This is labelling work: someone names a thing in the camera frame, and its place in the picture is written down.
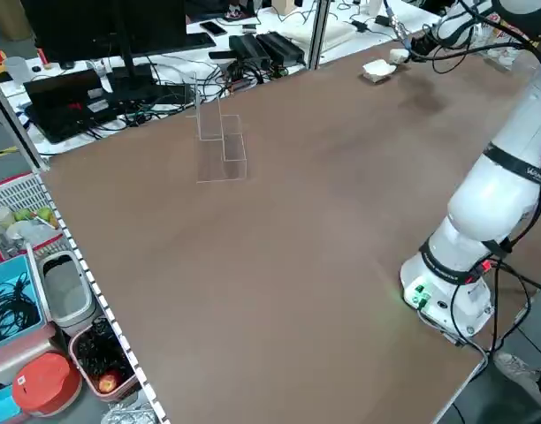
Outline clear plastic stepped holder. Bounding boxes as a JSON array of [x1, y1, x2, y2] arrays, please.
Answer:
[[184, 72, 248, 184]]

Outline white plastic basket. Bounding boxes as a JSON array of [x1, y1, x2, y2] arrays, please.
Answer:
[[0, 171, 64, 257]]

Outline red apple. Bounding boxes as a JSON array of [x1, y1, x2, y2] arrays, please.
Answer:
[[96, 373, 122, 395]]

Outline white slotted cable duct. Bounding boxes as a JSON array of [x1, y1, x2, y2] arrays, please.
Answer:
[[39, 170, 171, 424]]

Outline pink plastic bin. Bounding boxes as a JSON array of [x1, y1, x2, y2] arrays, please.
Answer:
[[68, 315, 142, 404]]

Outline black monitor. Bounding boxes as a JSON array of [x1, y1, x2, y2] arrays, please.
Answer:
[[20, 0, 188, 89]]

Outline black smartphone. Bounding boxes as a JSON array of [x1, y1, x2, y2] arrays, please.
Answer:
[[198, 19, 228, 37]]

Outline aluminium frame post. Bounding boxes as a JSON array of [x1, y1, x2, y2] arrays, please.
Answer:
[[307, 0, 331, 72], [0, 70, 53, 174]]

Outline small wooden box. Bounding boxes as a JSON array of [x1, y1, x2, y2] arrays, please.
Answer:
[[270, 0, 298, 17]]

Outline person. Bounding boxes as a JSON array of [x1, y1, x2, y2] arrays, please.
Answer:
[[493, 351, 541, 401]]

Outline brown cardboard box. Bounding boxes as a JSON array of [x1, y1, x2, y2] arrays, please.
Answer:
[[0, 0, 35, 42]]

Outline red lidded container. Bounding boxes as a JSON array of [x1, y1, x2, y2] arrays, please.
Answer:
[[11, 351, 84, 419]]

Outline black base cables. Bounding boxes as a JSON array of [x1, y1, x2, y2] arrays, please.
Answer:
[[446, 258, 541, 354]]

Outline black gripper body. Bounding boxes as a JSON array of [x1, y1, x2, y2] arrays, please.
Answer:
[[409, 33, 438, 55]]

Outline tangled black desk cables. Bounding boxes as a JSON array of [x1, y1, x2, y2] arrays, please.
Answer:
[[119, 57, 307, 130]]

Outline black keyboard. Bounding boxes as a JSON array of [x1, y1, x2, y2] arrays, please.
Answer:
[[181, 31, 217, 50]]

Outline black power supply unit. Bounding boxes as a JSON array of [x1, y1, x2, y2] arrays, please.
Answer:
[[228, 34, 271, 67], [255, 31, 307, 65]]

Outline clear acrylic bottle shelf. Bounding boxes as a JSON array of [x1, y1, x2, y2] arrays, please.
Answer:
[[473, 24, 526, 72]]

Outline crumpled silver foil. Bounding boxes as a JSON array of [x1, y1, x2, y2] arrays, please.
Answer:
[[101, 399, 168, 424]]

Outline blue plastic box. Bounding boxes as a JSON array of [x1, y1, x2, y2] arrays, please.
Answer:
[[0, 383, 22, 424]]

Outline translucent plastic cup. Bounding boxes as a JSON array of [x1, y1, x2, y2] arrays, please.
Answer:
[[4, 56, 35, 86]]

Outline black laptop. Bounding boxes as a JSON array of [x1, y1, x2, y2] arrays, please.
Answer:
[[22, 68, 121, 145]]

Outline white side bench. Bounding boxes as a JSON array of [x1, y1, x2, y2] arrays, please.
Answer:
[[0, 0, 444, 155]]

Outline blue plastic bin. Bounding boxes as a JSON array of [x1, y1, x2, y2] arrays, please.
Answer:
[[0, 254, 49, 354]]

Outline grey plastic bin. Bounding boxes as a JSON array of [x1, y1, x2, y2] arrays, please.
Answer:
[[36, 249, 100, 330]]

